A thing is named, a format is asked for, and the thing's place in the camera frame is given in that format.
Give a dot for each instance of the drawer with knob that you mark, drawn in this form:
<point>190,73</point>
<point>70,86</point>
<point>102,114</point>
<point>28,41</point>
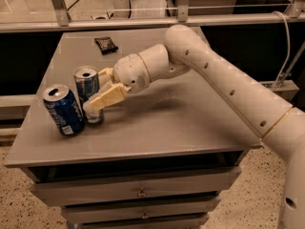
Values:
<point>136,186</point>
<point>141,209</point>

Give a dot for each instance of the metal railing frame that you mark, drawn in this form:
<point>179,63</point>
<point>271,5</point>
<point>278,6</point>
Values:
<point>80,15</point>

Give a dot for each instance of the grey drawer cabinet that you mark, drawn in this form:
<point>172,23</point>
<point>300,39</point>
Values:
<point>175,125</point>

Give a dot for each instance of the bottom drawer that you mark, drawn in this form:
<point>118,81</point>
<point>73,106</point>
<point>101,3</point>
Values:
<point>190,221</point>

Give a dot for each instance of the middle drawer with knob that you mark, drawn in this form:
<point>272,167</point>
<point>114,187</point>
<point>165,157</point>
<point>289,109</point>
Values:
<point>141,209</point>

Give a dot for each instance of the top drawer with knob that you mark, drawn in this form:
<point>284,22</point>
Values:
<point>136,186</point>

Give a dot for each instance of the black snack packet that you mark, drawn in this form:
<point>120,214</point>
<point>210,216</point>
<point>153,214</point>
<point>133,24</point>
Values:
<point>105,45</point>

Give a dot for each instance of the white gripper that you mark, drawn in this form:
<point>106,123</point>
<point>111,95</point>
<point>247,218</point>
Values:
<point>131,72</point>

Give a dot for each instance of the redbull can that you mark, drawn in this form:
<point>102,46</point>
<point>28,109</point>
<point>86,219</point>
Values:
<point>87,84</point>

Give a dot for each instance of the blue pepsi can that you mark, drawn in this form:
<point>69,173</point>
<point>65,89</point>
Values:
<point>61,104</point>

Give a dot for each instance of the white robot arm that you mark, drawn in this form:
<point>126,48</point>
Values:
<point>278,124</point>

